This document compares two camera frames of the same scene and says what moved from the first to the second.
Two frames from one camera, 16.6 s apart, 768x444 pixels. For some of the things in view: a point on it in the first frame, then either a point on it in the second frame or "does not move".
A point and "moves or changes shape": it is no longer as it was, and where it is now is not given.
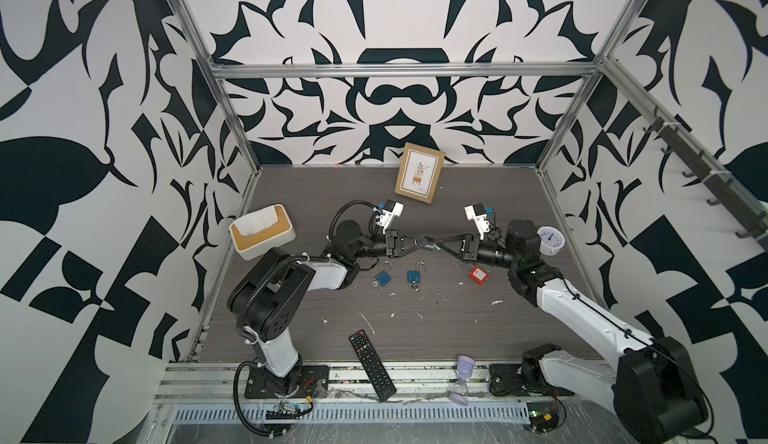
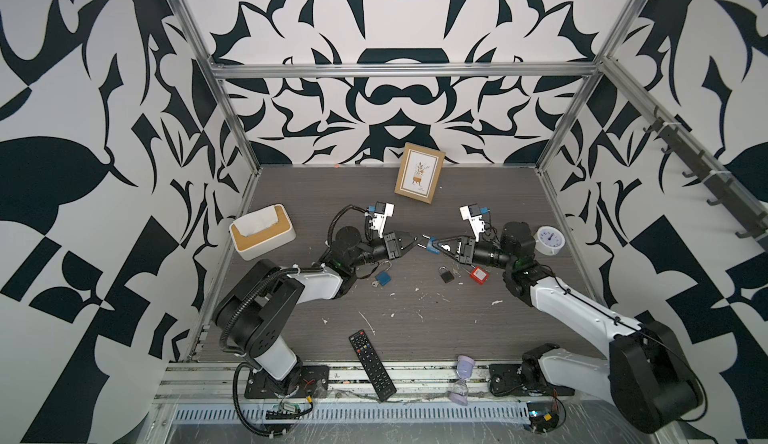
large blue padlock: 384,277 does not move
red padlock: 479,275 does not move
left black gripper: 392,245 does not move
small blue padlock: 414,276 moves or changes shape
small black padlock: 431,243 moves or changes shape
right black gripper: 471,242 does not move
